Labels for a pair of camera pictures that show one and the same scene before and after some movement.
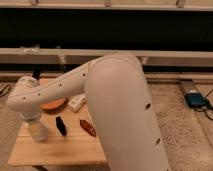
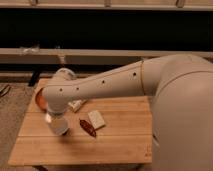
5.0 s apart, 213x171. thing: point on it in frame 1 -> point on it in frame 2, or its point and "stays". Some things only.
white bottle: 77,101 stays
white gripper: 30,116 -> 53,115
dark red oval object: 87,127 stays
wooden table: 74,140 stays
